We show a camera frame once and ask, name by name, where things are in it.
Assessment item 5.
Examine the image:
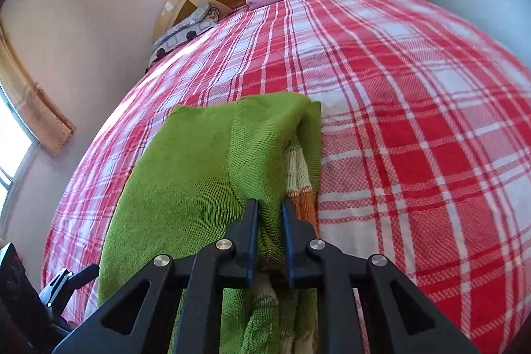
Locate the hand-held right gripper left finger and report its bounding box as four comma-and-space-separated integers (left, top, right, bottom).
52, 198, 261, 354

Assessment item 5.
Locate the grey patterned pillow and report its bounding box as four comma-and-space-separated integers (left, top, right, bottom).
149, 1, 220, 62

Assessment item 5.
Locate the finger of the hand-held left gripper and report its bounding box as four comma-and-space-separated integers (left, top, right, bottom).
39, 263, 100, 323

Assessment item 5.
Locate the green striped knit sweater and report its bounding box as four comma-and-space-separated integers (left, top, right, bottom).
98, 92, 362, 354

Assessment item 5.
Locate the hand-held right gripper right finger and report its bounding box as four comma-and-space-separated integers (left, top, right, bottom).
281, 198, 482, 354

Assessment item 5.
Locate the yellow side curtain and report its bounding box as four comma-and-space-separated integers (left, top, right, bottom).
0, 14, 78, 154

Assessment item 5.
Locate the red plaid blanket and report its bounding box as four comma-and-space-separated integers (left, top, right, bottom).
41, 0, 531, 354

